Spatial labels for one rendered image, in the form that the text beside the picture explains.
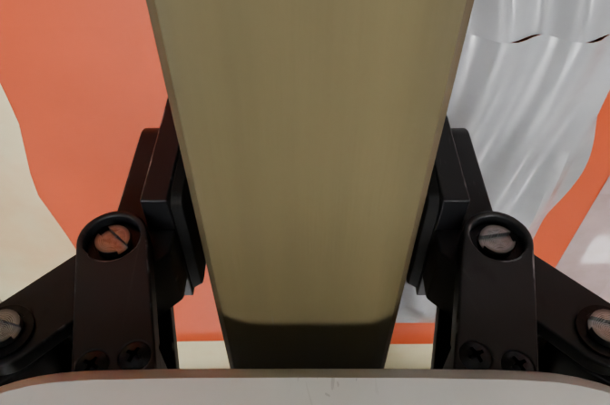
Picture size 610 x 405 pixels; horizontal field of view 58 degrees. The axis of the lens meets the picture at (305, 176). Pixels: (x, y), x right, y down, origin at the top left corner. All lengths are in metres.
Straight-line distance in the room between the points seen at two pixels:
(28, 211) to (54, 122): 0.06
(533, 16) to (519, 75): 0.02
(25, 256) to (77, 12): 0.14
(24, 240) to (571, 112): 0.23
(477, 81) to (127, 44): 0.11
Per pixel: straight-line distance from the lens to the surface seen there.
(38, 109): 0.21
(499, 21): 0.17
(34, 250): 0.28
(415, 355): 0.35
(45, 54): 0.19
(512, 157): 0.21
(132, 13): 0.18
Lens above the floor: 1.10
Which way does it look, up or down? 43 degrees down
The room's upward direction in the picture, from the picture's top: 180 degrees counter-clockwise
